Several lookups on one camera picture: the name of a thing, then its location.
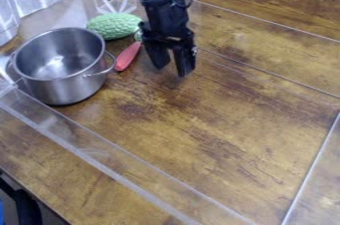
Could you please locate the green bumpy toy vegetable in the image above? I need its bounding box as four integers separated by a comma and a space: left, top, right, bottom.
86, 13, 142, 40

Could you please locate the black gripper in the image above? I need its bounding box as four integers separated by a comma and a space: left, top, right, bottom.
140, 0, 196, 78

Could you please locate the clear acrylic table barrier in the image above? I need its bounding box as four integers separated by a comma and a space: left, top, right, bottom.
0, 0, 340, 225

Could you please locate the black table leg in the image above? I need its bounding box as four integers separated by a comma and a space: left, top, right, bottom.
0, 177, 42, 225

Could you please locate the stainless steel pot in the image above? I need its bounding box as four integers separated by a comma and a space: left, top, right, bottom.
9, 27, 117, 106

